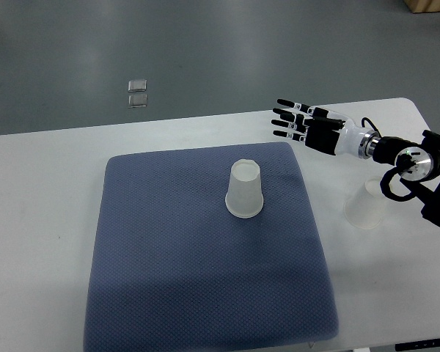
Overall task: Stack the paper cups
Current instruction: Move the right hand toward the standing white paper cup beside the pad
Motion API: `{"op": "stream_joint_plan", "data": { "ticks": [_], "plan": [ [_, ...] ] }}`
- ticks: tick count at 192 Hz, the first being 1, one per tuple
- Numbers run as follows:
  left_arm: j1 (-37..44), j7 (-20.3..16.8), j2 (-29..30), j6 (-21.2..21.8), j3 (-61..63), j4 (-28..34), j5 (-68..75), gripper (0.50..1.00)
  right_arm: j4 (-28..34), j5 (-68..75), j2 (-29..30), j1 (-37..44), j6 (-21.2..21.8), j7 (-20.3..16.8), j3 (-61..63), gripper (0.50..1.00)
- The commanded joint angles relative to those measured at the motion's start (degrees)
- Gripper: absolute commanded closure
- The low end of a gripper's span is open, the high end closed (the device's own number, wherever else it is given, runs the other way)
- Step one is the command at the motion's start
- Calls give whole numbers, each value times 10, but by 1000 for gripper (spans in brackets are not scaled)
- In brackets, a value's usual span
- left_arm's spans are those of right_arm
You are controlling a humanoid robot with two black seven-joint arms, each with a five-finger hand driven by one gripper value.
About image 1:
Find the blue grey fabric mat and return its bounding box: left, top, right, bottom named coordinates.
left=84, top=142, right=339, bottom=351

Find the white paper cup on mat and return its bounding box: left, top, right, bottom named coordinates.
left=225, top=159, right=263, bottom=219

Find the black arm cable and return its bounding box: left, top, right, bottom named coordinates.
left=361, top=117, right=381, bottom=138

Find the wooden furniture corner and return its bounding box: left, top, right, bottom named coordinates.
left=404, top=0, right=425, bottom=13

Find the black table control panel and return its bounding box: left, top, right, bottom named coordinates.
left=395, top=338, right=440, bottom=351

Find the upper metal floor plate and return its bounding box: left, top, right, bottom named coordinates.
left=128, top=78, right=147, bottom=92

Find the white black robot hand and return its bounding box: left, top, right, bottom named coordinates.
left=271, top=99, right=378, bottom=159

